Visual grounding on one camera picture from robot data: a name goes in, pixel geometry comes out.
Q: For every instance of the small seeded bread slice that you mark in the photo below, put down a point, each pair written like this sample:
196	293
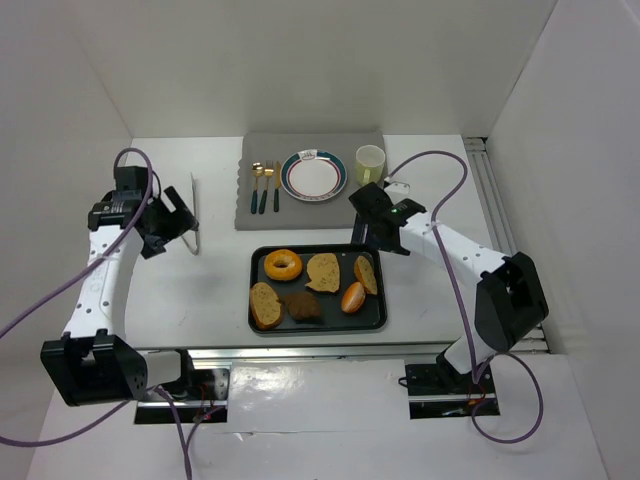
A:
365	274

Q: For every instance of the dark brown chocolate bread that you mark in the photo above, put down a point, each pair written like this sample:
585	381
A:
303	307

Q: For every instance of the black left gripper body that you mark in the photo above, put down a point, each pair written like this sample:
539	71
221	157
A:
167	223

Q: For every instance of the oval seeded bread slice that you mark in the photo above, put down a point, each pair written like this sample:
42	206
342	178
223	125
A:
266	307

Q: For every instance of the metal food tongs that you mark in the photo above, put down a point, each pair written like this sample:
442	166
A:
195	247

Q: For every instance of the gold fork green handle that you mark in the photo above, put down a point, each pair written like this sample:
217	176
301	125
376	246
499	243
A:
268	172

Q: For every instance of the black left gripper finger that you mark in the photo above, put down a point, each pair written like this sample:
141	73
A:
174	198
153	246

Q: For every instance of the aluminium rail right side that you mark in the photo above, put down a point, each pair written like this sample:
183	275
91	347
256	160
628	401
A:
493	208

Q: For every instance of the gold knife green handle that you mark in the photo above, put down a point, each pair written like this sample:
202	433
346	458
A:
276	197

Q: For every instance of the aluminium rail front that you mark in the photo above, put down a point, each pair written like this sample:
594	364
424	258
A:
317	352

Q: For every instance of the black rectangular tray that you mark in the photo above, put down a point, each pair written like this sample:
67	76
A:
331	319

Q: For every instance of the gold spoon green handle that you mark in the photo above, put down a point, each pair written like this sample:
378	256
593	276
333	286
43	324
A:
257	170

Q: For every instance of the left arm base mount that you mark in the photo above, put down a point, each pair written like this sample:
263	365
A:
204	400

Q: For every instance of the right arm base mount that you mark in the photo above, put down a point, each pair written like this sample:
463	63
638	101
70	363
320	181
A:
431	398

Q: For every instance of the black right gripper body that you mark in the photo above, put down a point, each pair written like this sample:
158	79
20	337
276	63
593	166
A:
368	201

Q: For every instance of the pale green mug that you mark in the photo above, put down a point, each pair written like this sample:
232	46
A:
370	164

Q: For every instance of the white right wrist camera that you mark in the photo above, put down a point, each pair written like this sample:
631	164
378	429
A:
396	189

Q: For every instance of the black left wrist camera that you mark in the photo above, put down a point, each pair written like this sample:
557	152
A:
131	178

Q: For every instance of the white plate teal rim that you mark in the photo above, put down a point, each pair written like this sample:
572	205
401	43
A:
313	175

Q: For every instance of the orange bread roll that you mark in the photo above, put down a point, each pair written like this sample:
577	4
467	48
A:
353	298

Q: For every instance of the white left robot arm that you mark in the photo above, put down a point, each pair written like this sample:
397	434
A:
91	363

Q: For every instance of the grey placemat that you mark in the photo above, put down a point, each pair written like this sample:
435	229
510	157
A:
336	213

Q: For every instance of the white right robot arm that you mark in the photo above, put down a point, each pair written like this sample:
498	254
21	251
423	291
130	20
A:
509	299

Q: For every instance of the aluminium rail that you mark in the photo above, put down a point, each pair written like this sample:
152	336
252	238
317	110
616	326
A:
493	208
317	352

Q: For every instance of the orange glazed donut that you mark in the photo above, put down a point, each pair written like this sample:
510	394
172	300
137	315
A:
283	265

